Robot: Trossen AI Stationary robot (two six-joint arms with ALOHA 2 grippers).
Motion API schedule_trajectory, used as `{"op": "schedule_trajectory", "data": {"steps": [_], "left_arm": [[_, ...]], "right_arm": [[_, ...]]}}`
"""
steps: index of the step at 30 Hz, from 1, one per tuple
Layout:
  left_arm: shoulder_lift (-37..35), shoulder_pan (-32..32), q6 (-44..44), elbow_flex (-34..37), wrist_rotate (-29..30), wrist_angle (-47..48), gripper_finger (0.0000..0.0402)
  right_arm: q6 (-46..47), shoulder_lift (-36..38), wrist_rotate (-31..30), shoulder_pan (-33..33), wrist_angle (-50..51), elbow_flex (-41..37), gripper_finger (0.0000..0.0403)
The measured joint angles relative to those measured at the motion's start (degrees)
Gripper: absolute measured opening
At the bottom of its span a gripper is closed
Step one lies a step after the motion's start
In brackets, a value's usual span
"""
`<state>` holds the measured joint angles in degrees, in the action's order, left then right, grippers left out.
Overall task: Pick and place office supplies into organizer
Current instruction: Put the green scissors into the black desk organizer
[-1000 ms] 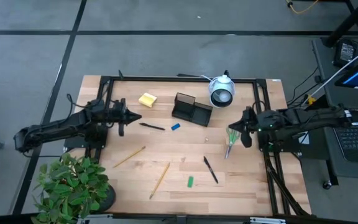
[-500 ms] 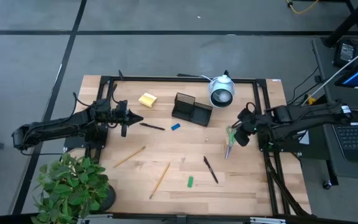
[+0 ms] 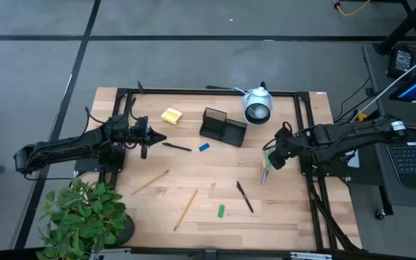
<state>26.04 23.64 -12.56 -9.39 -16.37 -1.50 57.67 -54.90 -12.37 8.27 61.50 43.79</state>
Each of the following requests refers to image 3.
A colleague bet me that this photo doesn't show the yellow pencil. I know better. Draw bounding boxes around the yellow pencil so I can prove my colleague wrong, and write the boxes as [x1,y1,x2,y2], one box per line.
[173,188,199,233]
[131,169,170,196]

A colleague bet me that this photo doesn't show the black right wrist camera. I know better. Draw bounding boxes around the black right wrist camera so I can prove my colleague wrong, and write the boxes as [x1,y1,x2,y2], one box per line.
[267,149,288,171]

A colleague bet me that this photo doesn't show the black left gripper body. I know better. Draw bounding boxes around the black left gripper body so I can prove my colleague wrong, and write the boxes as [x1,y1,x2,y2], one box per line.
[127,116,153,160]

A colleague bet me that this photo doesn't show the yellow sticky note pad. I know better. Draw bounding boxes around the yellow sticky note pad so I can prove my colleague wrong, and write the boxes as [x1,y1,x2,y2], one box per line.
[160,107,183,126]

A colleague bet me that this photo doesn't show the black metal table frame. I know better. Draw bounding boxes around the black metal table frame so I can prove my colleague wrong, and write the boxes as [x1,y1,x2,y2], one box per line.
[99,86,360,252]

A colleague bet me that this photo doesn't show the silver metal bracket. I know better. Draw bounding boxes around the silver metal bracket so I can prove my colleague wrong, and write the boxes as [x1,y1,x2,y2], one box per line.
[90,248,133,260]
[290,251,334,260]

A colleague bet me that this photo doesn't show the green leafy plant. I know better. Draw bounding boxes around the green leafy plant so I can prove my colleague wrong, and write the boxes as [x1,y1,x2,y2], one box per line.
[36,176,129,260]

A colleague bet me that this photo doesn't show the black mesh desk organizer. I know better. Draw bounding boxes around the black mesh desk organizer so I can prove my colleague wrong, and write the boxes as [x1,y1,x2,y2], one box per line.
[199,107,248,148]

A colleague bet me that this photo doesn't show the yellow cable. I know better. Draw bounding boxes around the yellow cable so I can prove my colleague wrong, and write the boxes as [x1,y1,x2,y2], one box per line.
[331,0,371,17]

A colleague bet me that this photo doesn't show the black power adapter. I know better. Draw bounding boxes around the black power adapter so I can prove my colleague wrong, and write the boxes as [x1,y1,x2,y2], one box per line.
[388,45,416,79]

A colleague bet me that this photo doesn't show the white desk lamp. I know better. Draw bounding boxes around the white desk lamp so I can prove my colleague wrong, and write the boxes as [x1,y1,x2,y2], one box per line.
[241,85,274,126]

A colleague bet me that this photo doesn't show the black laptop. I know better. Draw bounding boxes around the black laptop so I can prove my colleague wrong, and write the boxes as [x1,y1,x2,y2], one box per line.
[386,140,416,191]

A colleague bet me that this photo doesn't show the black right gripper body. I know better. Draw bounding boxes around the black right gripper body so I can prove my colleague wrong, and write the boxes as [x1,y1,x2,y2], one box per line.
[272,121,298,157]

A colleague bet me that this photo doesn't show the white cable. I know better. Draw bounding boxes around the white cable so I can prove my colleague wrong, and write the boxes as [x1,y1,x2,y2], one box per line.
[350,48,416,122]

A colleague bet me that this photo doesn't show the dark grey side desk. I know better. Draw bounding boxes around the dark grey side desk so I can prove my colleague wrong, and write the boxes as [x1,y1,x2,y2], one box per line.
[361,43,416,210]

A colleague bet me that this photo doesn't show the dark maroon pen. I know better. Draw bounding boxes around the dark maroon pen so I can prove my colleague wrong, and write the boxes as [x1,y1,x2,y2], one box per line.
[161,142,193,152]

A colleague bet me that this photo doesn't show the black plant pot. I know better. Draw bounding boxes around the black plant pot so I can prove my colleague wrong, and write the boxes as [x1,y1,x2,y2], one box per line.
[110,214,136,248]

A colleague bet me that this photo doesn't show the white paper sheet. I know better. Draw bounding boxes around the white paper sheet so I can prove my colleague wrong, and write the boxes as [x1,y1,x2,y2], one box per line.
[347,149,360,169]

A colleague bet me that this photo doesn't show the black stand leg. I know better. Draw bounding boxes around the black stand leg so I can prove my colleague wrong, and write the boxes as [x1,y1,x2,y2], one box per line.
[376,0,416,55]

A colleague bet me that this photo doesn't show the green-handled scissors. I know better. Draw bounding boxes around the green-handled scissors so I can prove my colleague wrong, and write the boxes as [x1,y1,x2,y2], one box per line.
[261,145,277,186]

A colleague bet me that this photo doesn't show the black pen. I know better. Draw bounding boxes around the black pen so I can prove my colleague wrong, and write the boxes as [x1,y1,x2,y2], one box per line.
[235,181,255,215]

